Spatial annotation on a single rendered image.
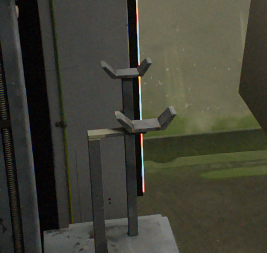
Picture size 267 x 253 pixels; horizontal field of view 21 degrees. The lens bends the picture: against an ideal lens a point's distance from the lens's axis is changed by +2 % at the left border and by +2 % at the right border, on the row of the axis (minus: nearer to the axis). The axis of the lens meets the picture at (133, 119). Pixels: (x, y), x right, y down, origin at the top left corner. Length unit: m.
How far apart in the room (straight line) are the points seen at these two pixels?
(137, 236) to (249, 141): 1.93
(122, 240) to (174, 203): 1.57
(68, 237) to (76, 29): 0.44
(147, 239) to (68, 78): 0.43
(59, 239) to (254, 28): 1.26
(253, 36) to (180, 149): 0.88
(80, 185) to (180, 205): 1.21
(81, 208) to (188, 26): 1.65
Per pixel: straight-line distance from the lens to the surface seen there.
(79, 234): 1.29
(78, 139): 1.57
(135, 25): 1.50
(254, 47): 2.36
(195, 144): 3.09
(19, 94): 0.99
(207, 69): 3.13
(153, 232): 1.26
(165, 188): 2.90
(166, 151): 3.07
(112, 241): 1.25
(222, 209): 2.77
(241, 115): 3.13
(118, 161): 1.60
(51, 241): 1.28
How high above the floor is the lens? 1.49
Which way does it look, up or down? 24 degrees down
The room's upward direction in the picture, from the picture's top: 2 degrees counter-clockwise
